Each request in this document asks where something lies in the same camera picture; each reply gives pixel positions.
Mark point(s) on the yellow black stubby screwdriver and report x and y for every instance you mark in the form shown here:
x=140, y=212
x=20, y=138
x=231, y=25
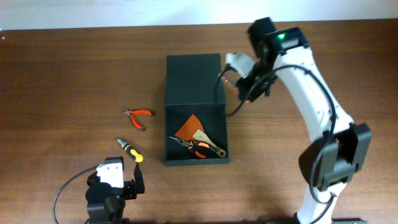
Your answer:
x=133, y=153

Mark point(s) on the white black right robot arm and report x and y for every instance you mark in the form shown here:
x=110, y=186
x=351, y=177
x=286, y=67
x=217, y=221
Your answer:
x=338, y=145

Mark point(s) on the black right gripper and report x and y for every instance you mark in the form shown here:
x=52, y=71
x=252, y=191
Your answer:
x=244, y=90

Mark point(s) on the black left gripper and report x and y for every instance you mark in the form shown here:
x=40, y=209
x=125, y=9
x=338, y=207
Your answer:
x=131, y=189

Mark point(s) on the black open box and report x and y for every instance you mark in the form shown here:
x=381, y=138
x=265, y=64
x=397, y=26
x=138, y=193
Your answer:
x=191, y=89

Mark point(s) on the orange black long-nose pliers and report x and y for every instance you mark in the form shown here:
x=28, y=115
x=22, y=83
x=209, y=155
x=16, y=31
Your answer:
x=201, y=149

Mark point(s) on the orange socket rail holder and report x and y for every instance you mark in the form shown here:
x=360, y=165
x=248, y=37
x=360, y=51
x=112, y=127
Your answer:
x=230, y=85

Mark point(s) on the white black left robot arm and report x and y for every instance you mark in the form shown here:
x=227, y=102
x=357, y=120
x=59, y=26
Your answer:
x=107, y=194

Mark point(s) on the orange scraper with wooden handle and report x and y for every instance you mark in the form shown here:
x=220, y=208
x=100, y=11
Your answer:
x=192, y=133

